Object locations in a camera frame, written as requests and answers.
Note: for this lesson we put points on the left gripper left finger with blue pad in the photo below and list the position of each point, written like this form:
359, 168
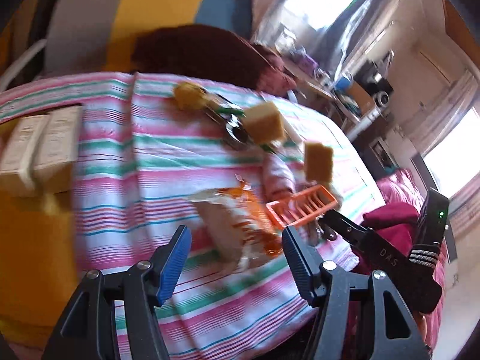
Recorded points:
86, 328

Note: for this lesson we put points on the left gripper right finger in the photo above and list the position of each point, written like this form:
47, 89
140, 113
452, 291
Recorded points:
387, 329

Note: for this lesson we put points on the large metal clip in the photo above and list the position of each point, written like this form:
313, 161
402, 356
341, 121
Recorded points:
228, 116

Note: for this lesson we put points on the pink plastic hair roller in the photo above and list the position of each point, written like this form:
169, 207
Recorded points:
278, 180

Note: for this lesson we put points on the orange snack bag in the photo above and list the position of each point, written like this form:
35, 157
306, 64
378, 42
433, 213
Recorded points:
238, 225

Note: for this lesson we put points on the striped pink green tablecloth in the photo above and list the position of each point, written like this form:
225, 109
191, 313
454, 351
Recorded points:
140, 158

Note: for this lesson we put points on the pink plush item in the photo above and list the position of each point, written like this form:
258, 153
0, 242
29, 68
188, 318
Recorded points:
396, 222

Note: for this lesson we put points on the orange plastic tray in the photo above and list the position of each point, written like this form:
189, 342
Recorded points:
301, 208

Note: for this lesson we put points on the yellow sponge block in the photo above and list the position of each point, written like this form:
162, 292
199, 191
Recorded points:
264, 123
318, 162

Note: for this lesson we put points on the gold metal tin box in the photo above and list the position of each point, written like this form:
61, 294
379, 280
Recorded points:
38, 267

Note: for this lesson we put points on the yellow knitted pouch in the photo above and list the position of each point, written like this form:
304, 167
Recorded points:
190, 96

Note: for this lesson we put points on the dark red blanket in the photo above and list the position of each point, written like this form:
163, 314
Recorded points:
211, 53

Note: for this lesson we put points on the cluttered side desk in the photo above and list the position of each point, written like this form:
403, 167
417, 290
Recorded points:
357, 104

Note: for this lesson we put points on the grey yellow blue armchair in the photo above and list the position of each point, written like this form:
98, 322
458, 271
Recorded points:
63, 37

